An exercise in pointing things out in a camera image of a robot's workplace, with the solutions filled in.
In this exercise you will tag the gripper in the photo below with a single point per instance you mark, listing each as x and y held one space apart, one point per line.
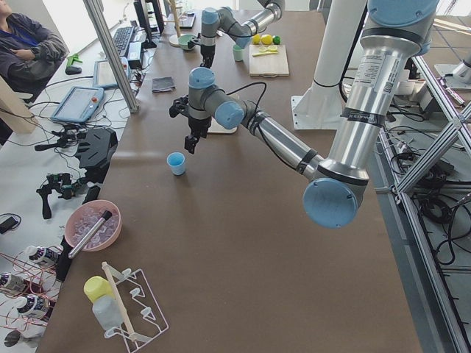
198 125
207 51

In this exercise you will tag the blue cup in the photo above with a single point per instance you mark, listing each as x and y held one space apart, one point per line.
176 162

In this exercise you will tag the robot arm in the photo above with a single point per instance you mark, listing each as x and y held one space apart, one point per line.
222 19
364 51

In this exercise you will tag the cream tray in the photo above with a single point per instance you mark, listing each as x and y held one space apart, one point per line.
216 128

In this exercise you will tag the green cup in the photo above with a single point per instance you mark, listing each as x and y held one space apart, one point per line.
238 53

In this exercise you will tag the mint green bowl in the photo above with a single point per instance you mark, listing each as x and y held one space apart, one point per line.
182 41

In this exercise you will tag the wooden cup tree stand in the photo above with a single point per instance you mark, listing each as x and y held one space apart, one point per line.
174 39

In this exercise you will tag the yellow plastic knife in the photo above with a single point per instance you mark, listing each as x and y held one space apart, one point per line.
263 53

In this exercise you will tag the dark grey cloth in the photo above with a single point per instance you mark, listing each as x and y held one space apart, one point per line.
163 84

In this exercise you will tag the yellow lemon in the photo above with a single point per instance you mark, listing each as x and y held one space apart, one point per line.
256 39
267 39

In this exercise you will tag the wooden cutting board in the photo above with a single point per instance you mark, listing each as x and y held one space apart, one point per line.
268 65

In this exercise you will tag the green lime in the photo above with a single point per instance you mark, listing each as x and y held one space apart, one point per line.
276 40

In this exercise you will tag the black monitor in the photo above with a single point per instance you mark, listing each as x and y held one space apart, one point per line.
142 12

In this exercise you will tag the black keyboard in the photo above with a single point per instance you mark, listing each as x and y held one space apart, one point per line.
122 38

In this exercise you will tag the black device stand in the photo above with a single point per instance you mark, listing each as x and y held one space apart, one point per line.
95 151

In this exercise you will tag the blue teach pendant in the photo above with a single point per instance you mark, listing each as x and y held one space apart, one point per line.
103 76
79 105

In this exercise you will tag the metal cylinder muddler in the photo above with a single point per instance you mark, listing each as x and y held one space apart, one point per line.
106 215

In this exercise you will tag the pink bowl with ice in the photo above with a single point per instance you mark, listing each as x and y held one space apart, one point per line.
88 215

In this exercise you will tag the wooden stick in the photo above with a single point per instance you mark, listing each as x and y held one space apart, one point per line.
123 311

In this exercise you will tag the yellow cup on rack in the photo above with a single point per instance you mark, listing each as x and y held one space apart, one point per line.
96 287

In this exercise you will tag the seated person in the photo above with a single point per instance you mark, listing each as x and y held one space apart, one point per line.
30 53

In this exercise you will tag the clear cup on rack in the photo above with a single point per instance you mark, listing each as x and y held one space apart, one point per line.
107 313

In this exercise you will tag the small bottle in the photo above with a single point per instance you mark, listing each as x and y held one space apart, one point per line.
43 256
32 306
12 284

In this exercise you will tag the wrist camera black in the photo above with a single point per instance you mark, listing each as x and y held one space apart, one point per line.
194 41
179 107

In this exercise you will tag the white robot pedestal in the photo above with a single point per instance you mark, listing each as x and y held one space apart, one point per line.
321 105

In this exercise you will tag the aluminium frame post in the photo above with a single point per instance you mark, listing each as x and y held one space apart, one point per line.
95 12

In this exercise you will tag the white wire cup rack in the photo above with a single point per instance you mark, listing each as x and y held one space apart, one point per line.
143 309

